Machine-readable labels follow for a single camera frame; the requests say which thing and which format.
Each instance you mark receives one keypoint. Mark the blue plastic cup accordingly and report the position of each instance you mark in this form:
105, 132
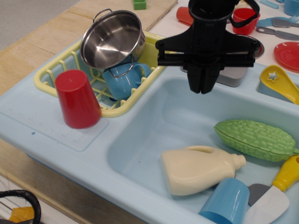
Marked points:
228, 203

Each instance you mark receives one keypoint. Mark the steel pot lid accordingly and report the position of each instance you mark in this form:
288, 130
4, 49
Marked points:
259, 52

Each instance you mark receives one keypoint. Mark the red cup lying down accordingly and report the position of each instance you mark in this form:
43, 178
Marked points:
184, 16

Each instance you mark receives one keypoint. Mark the yellow handled toy knife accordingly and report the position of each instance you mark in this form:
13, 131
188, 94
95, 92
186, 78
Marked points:
275, 202

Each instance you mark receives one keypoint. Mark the blue toy mug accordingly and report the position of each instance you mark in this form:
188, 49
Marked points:
121, 79

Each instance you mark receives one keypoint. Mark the red plastic cup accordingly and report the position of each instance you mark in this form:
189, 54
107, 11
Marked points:
78, 103

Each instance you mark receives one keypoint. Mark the blue toy fork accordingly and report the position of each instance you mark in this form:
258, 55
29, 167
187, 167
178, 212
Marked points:
268, 22

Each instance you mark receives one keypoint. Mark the blue cup top right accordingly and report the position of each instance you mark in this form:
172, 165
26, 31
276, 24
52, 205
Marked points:
291, 7

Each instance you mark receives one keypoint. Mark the grey sink drain plug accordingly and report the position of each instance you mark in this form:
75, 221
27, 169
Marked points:
256, 191

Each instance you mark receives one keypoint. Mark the grey toy faucet with lever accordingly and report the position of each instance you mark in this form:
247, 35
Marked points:
230, 76

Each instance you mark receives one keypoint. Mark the yellow object bottom left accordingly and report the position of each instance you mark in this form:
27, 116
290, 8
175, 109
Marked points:
21, 214

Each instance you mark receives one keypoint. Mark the stainless steel pot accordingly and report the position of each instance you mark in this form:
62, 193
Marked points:
113, 39

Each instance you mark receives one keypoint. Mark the yellow star spoon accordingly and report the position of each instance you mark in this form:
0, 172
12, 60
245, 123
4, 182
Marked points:
275, 78

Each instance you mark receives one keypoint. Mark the green toy block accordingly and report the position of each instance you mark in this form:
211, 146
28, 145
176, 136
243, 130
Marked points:
139, 4

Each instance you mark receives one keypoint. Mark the grey toy spatula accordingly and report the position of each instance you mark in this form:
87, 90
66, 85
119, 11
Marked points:
283, 23

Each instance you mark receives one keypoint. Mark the light blue toy sink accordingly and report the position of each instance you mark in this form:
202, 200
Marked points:
111, 173

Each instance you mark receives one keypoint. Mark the yellow dish rack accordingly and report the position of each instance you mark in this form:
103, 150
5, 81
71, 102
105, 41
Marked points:
68, 59

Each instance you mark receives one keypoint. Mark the grey toy knife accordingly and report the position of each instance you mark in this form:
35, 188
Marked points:
277, 33

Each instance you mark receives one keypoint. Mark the cream toy detergent bottle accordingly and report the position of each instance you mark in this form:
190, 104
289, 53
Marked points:
193, 169

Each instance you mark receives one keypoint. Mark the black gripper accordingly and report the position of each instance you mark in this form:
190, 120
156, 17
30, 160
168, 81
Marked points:
207, 43

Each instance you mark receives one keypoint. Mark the green toy bitter gourd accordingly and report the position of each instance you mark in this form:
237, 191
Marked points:
257, 139

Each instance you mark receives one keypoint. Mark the red plastic plate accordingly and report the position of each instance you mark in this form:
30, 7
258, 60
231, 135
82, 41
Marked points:
287, 55

